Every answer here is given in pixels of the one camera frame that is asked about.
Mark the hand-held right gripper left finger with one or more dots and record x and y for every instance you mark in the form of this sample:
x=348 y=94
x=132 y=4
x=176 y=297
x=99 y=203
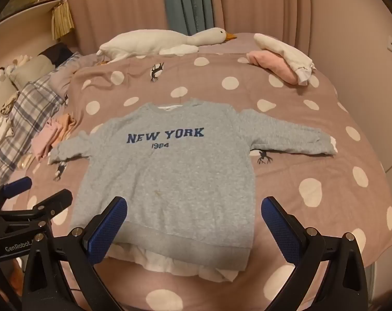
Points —
x=107 y=231

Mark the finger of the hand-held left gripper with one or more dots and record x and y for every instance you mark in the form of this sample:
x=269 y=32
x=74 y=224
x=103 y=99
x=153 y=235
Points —
x=50 y=202
x=17 y=186

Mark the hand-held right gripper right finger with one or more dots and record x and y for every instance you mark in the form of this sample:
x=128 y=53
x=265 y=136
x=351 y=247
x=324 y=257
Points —
x=280 y=231

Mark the grey sweatshirt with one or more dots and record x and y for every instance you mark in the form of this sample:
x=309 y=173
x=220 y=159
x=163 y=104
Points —
x=170 y=175

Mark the light pink clothes pile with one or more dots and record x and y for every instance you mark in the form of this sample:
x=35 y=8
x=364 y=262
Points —
x=45 y=139

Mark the orange garment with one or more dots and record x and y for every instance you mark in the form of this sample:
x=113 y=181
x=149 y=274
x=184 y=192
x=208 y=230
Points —
x=68 y=123

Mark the beige pillow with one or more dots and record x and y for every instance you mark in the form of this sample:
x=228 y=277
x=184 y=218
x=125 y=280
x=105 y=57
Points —
x=30 y=69

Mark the lavender pillow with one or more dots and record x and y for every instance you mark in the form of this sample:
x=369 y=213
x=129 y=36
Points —
x=76 y=68

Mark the dark cloth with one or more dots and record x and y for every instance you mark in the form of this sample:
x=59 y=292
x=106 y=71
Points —
x=58 y=53

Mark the pink folded garment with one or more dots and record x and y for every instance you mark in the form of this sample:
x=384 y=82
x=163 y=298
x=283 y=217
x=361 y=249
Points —
x=273 y=65

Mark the pink polka dot blanket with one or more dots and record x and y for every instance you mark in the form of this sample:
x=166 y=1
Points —
x=215 y=77

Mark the straw tassel hanging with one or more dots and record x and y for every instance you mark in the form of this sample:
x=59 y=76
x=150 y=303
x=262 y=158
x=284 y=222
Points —
x=63 y=19

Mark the white folded garment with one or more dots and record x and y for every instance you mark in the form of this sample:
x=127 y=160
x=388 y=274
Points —
x=286 y=48

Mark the white goose plush toy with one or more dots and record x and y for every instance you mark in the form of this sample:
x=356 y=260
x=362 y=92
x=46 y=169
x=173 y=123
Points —
x=144 y=42

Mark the pink curtain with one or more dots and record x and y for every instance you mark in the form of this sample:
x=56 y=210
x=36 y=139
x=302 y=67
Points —
x=118 y=3

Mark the teal curtain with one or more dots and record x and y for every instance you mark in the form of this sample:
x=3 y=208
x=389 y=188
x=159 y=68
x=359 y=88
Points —
x=189 y=3

